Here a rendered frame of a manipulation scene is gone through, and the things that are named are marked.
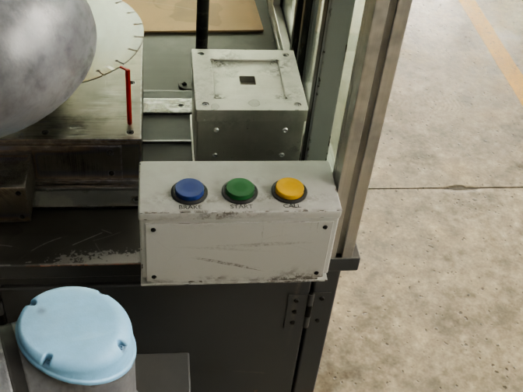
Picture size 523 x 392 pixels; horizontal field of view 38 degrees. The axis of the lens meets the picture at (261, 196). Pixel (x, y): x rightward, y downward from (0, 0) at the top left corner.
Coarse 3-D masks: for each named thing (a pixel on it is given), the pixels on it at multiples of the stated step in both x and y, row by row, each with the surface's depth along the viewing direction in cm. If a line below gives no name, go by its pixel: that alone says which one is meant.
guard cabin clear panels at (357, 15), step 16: (288, 0) 162; (320, 0) 130; (288, 16) 162; (320, 16) 131; (352, 32) 109; (352, 48) 110; (304, 64) 145; (352, 64) 110; (304, 80) 145; (336, 112) 119; (336, 128) 120; (336, 144) 120
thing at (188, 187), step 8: (176, 184) 106; (184, 184) 106; (192, 184) 106; (200, 184) 106; (176, 192) 105; (184, 192) 105; (192, 192) 105; (200, 192) 105; (184, 200) 105; (192, 200) 105
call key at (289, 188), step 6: (282, 180) 108; (288, 180) 108; (294, 180) 108; (276, 186) 107; (282, 186) 107; (288, 186) 108; (294, 186) 108; (300, 186) 108; (276, 192) 107; (282, 192) 106; (288, 192) 107; (294, 192) 107; (300, 192) 107; (288, 198) 106; (294, 198) 107
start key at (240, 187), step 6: (234, 180) 107; (240, 180) 108; (246, 180) 108; (228, 186) 106; (234, 186) 107; (240, 186) 107; (246, 186) 107; (252, 186) 107; (228, 192) 106; (234, 192) 106; (240, 192) 106; (246, 192) 106; (252, 192) 106; (234, 198) 106; (240, 198) 105; (246, 198) 106
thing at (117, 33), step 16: (96, 0) 133; (112, 0) 134; (96, 16) 129; (112, 16) 130; (128, 16) 130; (112, 32) 126; (128, 32) 126; (96, 48) 122; (112, 48) 122; (128, 48) 123; (96, 64) 119; (112, 64) 119
